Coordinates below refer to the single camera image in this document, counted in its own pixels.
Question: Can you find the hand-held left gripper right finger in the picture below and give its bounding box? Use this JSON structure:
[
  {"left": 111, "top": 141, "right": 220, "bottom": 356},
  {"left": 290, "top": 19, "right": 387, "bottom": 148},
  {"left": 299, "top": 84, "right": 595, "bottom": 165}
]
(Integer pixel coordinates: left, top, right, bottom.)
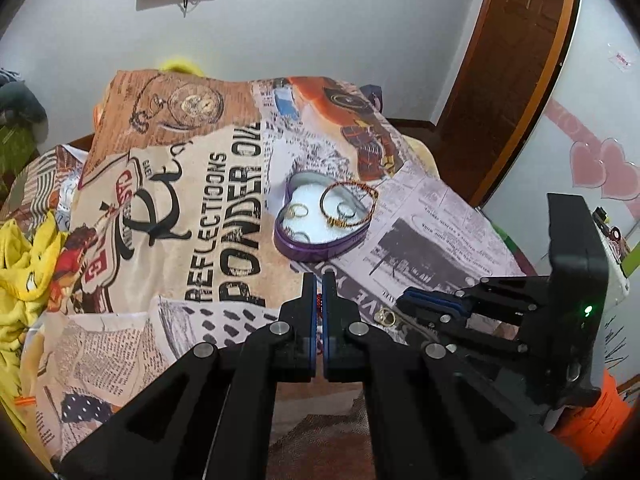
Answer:
[{"left": 322, "top": 272, "right": 587, "bottom": 480}]

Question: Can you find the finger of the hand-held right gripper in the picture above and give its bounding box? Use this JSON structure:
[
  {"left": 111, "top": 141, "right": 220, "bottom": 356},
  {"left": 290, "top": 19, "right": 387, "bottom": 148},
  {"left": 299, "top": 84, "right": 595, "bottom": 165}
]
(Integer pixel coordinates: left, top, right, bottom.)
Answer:
[
  {"left": 397, "top": 302, "right": 552, "bottom": 368},
  {"left": 401, "top": 276, "right": 552, "bottom": 328}
]

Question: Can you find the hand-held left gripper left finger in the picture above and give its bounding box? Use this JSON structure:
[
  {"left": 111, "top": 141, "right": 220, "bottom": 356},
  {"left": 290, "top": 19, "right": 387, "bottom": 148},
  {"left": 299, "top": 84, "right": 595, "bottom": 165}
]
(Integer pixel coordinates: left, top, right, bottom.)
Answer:
[{"left": 50, "top": 272, "right": 318, "bottom": 480}]

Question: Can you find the purple heart-shaped tin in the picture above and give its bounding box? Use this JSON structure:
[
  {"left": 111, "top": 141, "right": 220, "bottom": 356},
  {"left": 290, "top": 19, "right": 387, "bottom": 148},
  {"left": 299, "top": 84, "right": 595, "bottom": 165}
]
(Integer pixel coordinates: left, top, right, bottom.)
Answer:
[{"left": 273, "top": 171, "right": 379, "bottom": 262}]

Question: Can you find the red and gold bracelet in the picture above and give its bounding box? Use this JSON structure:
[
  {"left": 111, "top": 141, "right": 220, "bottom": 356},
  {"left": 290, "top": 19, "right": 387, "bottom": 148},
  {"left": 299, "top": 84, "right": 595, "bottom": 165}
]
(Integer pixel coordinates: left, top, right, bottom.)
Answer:
[{"left": 319, "top": 182, "right": 380, "bottom": 229}]

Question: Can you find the white heart-print wardrobe door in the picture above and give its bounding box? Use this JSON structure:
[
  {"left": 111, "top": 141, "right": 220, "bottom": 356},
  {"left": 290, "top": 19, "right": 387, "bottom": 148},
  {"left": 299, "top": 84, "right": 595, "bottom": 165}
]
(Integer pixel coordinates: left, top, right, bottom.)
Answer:
[{"left": 480, "top": 0, "right": 640, "bottom": 401}]

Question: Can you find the printed newspaper-pattern blanket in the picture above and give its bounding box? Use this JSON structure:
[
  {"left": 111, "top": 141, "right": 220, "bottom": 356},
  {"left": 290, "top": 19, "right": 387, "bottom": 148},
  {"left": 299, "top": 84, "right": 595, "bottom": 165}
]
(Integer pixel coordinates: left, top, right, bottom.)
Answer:
[{"left": 30, "top": 70, "right": 531, "bottom": 480}]

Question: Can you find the brown wooden door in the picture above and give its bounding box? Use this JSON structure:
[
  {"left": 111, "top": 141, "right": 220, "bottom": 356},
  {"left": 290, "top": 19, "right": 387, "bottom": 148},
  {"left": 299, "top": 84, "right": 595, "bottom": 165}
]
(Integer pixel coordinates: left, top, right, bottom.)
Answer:
[{"left": 434, "top": 0, "right": 584, "bottom": 207}]

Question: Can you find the dark blue bag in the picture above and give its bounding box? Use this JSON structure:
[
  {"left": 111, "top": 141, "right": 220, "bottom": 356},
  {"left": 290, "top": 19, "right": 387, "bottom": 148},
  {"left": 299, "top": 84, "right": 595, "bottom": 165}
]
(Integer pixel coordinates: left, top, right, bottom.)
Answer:
[{"left": 361, "top": 85, "right": 387, "bottom": 113}]

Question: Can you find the yellow curved object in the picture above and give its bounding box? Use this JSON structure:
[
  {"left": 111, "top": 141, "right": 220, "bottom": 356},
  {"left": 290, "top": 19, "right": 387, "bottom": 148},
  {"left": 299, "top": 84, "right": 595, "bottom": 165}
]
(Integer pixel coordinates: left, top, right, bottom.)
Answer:
[{"left": 159, "top": 55, "right": 207, "bottom": 77}]

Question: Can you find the yellow cartoon garment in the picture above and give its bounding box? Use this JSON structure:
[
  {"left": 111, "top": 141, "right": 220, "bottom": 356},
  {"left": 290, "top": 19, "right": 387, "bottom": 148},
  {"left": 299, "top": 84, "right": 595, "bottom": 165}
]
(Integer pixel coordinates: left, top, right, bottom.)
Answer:
[{"left": 0, "top": 210, "right": 68, "bottom": 431}]

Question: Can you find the striped plaid bedsheet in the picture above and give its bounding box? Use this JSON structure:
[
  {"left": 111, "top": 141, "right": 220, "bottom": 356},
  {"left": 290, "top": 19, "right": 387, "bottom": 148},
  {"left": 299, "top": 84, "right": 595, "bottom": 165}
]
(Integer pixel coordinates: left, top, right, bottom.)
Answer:
[{"left": 0, "top": 142, "right": 96, "bottom": 231}]

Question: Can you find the green patterned bag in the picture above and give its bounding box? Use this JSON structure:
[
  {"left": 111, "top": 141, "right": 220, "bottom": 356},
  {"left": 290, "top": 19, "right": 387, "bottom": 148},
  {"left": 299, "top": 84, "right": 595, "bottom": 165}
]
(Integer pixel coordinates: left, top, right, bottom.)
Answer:
[{"left": 0, "top": 122, "right": 42, "bottom": 196}]

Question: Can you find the grey stuffed cloth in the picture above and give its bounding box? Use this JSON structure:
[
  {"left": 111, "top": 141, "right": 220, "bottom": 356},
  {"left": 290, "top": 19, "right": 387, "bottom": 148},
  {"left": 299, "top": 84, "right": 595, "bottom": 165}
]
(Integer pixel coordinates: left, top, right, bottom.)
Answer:
[{"left": 0, "top": 67, "right": 50, "bottom": 138}]

